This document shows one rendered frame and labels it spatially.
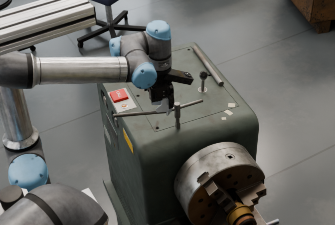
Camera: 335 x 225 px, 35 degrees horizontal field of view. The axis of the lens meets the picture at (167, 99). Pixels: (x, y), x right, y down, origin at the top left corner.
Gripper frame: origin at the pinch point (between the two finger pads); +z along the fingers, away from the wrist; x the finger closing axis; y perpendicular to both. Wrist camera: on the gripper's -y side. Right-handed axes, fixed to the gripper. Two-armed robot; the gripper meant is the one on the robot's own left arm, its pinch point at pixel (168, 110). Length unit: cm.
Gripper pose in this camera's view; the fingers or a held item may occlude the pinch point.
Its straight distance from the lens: 186.3
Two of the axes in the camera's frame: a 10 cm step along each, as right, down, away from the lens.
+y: -9.2, 2.7, -2.8
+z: 0.3, 7.7, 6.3
